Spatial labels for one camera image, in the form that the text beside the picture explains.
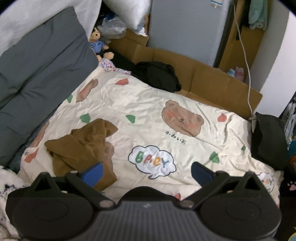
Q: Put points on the white fluffy blanket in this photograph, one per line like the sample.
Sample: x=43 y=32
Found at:
x=9 y=185

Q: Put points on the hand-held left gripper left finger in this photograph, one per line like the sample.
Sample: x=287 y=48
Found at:
x=93 y=173

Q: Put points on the black paw print cloth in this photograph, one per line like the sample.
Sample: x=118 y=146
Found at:
x=286 y=197

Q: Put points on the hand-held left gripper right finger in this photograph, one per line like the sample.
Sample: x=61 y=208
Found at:
x=201 y=173

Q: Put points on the clear plastic bag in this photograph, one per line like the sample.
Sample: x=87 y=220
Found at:
x=111 y=27

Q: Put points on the brown printed t-shirt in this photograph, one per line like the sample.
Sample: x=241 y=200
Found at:
x=76 y=148

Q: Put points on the folded black garment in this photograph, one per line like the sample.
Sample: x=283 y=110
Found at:
x=268 y=139

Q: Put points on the white pillow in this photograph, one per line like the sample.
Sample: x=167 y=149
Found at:
x=131 y=11

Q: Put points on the colourful patterned cloth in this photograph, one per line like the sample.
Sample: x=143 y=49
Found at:
x=107 y=64

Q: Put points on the grey padded duvet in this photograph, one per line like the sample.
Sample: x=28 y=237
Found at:
x=41 y=60

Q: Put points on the teal plush toy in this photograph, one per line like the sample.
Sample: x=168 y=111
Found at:
x=256 y=14

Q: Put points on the crumpled black clothes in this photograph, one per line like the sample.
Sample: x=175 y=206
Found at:
x=157 y=74

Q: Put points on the flat black cloth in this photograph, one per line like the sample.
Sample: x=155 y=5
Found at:
x=120 y=60

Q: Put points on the tall brown cardboard panel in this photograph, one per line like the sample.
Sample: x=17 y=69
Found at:
x=249 y=46

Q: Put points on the teddy bear in blue shirt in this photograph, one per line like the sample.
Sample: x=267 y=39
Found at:
x=97 y=45

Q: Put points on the brown cardboard sheet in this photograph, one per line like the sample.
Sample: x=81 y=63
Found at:
x=208 y=78

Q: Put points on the white bear print blanket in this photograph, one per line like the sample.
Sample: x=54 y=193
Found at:
x=143 y=111

